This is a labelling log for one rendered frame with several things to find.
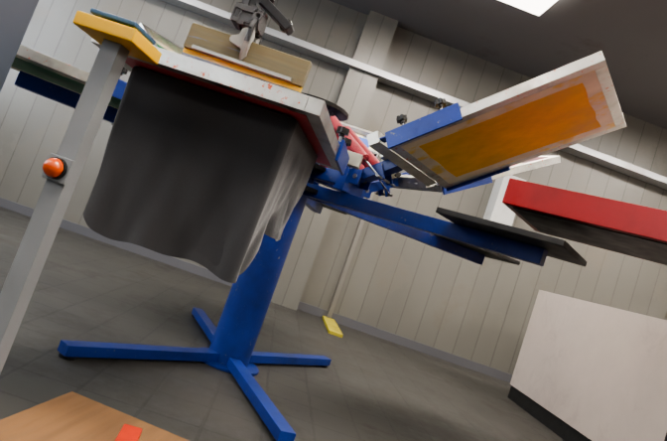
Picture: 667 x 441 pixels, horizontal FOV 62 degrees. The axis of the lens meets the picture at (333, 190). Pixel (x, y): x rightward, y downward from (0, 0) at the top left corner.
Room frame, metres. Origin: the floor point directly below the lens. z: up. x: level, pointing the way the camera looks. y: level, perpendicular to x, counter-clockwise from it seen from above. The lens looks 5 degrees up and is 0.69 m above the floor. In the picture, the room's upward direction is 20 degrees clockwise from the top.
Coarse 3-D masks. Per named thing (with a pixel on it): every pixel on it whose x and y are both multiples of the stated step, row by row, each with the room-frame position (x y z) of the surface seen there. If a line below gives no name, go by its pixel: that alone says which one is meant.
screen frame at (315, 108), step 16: (160, 48) 1.29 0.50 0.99; (160, 64) 1.29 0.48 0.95; (176, 64) 1.28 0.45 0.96; (192, 64) 1.28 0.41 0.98; (208, 64) 1.27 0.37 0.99; (208, 80) 1.28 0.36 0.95; (224, 80) 1.27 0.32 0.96; (240, 80) 1.26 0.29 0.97; (256, 80) 1.26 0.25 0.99; (256, 96) 1.27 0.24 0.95; (272, 96) 1.25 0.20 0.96; (288, 96) 1.25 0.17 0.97; (304, 96) 1.24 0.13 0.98; (304, 112) 1.26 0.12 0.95; (320, 112) 1.24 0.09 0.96; (320, 128) 1.37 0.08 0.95; (336, 144) 1.66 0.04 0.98
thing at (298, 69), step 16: (192, 32) 1.52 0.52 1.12; (208, 32) 1.51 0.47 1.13; (208, 48) 1.51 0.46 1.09; (224, 48) 1.50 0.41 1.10; (256, 48) 1.49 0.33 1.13; (256, 64) 1.49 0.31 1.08; (272, 64) 1.49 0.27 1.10; (288, 64) 1.48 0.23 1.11; (304, 64) 1.48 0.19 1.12; (304, 80) 1.48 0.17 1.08
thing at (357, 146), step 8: (336, 120) 2.53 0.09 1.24; (336, 128) 2.51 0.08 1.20; (336, 136) 2.81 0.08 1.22; (344, 136) 2.47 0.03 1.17; (352, 136) 2.61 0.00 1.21; (352, 144) 2.44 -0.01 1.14; (360, 144) 2.57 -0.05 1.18; (360, 152) 2.41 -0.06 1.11; (368, 152) 2.54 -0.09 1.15; (368, 160) 2.53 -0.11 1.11; (376, 160) 2.51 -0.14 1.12; (360, 168) 2.88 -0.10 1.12
